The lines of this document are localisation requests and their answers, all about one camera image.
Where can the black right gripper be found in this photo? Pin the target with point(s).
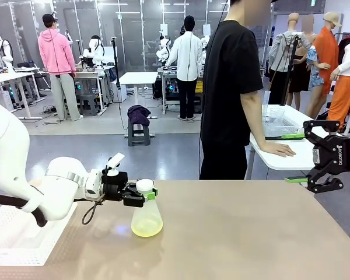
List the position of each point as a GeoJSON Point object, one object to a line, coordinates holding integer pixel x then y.
{"type": "Point", "coordinates": [341, 153]}

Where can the mannequin in black dress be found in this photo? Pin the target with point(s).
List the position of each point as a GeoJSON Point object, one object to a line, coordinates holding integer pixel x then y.
{"type": "Point", "coordinates": [299, 76]}

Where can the person's right forearm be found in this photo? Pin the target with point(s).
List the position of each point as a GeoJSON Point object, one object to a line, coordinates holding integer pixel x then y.
{"type": "Point", "coordinates": [259, 131]}

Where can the dark purple clothing pile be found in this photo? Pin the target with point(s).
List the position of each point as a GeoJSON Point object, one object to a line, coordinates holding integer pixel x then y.
{"type": "Point", "coordinates": [138, 113]}

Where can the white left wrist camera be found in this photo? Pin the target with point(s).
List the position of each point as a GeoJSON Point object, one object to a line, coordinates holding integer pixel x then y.
{"type": "Point", "coordinates": [116, 160]}

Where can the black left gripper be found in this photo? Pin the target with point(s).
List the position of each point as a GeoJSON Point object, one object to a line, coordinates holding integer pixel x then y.
{"type": "Point", "coordinates": [115, 186]}

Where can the white side table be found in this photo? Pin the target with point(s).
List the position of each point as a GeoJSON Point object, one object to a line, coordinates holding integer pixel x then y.
{"type": "Point", "coordinates": [300, 160]}

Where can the grey stool under clothes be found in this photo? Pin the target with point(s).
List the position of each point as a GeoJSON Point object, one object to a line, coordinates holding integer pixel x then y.
{"type": "Point", "coordinates": [138, 135]}

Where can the translucent plastic Erlenmeyer flask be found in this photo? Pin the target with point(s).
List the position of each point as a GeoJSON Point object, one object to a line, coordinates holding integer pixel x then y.
{"type": "Point", "coordinates": [147, 221]}

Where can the white humanoid robot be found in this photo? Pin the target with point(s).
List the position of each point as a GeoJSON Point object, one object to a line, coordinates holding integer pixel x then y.
{"type": "Point", "coordinates": [6, 54]}
{"type": "Point", "coordinates": [164, 49]}
{"type": "Point", "coordinates": [94, 51]}

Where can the person's right hand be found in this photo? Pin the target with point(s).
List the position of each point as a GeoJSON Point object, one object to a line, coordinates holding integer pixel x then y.
{"type": "Point", "coordinates": [280, 150]}

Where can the mannequin in grey hoodie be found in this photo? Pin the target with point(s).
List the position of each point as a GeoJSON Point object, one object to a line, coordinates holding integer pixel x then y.
{"type": "Point", "coordinates": [280, 52]}

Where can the person in white shirt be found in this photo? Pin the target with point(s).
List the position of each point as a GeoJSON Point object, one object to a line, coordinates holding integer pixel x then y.
{"type": "Point", "coordinates": [188, 55]}

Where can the white standing table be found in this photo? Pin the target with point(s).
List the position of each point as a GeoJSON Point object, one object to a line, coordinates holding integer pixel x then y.
{"type": "Point", "coordinates": [137, 78]}

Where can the black light stand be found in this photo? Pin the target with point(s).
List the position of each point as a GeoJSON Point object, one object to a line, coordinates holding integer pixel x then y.
{"type": "Point", "coordinates": [115, 67]}

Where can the mannequin in orange jacket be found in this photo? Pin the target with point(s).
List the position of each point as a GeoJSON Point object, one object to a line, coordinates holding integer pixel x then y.
{"type": "Point", "coordinates": [328, 55]}

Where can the white round flask stopper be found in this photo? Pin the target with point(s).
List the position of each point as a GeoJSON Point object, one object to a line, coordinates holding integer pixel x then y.
{"type": "Point", "coordinates": [144, 185]}

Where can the mannequin with orange trousers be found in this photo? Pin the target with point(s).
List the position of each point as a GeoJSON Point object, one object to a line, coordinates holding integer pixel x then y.
{"type": "Point", "coordinates": [347, 87]}

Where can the person in pink hoodie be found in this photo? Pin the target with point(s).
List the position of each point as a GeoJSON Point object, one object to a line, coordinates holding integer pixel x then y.
{"type": "Point", "coordinates": [56, 55]}

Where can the black plastic tray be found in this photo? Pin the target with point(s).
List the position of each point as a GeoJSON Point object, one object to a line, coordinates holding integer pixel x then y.
{"type": "Point", "coordinates": [275, 138]}

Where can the person in black t-shirt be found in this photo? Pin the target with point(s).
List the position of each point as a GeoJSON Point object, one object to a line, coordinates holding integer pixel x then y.
{"type": "Point", "coordinates": [227, 87]}

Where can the grey workbench desk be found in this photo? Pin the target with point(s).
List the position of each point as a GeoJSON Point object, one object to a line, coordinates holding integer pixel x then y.
{"type": "Point", "coordinates": [93, 73]}

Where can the grey plastic step stool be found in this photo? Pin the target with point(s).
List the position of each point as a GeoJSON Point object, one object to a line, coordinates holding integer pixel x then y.
{"type": "Point", "coordinates": [89, 102]}

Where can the white desk with metal legs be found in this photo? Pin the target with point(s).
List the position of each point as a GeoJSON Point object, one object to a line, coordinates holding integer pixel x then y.
{"type": "Point", "coordinates": [6, 77]}

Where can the black camera tripod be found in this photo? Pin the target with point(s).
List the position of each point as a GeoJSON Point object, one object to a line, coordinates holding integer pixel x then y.
{"type": "Point", "coordinates": [291, 64]}

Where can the mannequin in blue floral dress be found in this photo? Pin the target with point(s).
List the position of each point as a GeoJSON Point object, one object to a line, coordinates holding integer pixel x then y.
{"type": "Point", "coordinates": [316, 73]}

